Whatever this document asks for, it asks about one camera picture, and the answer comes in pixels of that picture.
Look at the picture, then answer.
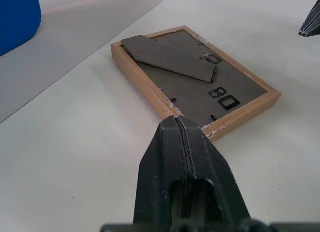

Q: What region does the grey picture frame stand flap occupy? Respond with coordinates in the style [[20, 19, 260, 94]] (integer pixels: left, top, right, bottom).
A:
[[120, 34, 218, 83]]

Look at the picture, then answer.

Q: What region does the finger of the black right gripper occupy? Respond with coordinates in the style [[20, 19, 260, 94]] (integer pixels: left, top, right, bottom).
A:
[[298, 0, 320, 38]]

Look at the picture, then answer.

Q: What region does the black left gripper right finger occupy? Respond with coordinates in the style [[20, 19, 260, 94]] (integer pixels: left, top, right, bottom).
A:
[[178, 116, 251, 221]]

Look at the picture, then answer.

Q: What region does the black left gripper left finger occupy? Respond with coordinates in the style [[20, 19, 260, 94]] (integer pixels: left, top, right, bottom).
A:
[[133, 116, 189, 222]]

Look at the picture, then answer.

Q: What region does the blue plastic container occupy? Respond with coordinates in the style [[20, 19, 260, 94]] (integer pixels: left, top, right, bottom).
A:
[[0, 0, 42, 57]]

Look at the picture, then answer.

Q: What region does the wooden picture frame back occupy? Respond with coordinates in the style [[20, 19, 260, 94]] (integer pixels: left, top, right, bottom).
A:
[[110, 25, 282, 143]]

